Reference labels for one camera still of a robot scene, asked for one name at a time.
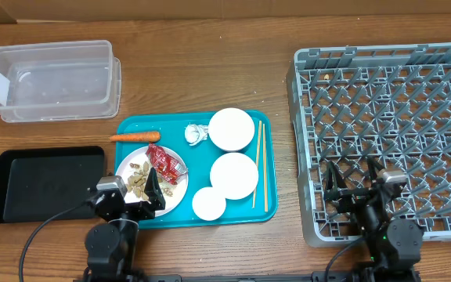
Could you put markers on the teal serving tray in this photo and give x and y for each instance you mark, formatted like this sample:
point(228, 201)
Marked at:
point(199, 159)

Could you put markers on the black plastic tray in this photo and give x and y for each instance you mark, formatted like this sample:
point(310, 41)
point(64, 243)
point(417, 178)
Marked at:
point(36, 184)

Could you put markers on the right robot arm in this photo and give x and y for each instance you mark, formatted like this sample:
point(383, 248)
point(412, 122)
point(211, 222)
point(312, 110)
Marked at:
point(394, 244)

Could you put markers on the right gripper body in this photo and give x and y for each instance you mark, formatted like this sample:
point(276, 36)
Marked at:
point(370, 214)

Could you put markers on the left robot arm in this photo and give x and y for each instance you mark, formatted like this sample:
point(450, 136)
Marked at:
point(111, 245)

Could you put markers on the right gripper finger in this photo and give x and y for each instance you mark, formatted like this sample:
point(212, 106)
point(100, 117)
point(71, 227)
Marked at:
point(374, 167)
point(334, 178)

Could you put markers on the small white cup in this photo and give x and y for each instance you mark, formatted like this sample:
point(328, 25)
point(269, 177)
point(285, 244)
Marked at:
point(208, 204)

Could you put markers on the right wooden chopstick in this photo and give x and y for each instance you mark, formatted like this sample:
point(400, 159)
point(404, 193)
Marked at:
point(264, 166)

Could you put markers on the wooden chopstick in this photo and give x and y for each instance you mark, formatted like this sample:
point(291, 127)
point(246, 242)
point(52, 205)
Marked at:
point(264, 166)
point(257, 159)

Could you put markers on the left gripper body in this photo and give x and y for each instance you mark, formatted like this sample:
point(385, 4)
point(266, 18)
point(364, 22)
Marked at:
point(138, 211)

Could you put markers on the left wooden chopstick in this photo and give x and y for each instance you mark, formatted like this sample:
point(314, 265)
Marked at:
point(257, 159)

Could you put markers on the white plate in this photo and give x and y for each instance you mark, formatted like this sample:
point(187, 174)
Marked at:
point(139, 156)

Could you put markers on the orange carrot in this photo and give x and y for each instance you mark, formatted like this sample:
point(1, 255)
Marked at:
point(141, 137)

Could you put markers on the red snack wrapper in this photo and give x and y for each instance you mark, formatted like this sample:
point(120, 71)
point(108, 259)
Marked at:
point(168, 167)

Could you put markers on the white tissue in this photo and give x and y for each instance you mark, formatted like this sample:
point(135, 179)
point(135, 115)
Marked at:
point(194, 134)

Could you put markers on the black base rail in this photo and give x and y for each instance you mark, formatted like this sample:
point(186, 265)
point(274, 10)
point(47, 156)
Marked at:
point(317, 276)

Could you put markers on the clear plastic bin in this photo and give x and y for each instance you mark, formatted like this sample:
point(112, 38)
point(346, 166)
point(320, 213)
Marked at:
point(59, 81)

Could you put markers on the peanut shells and rice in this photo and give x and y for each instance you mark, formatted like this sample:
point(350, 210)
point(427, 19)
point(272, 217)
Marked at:
point(139, 177)

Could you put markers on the grey dishwasher rack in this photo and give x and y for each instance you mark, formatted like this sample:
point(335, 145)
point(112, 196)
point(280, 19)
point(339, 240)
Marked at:
point(391, 103)

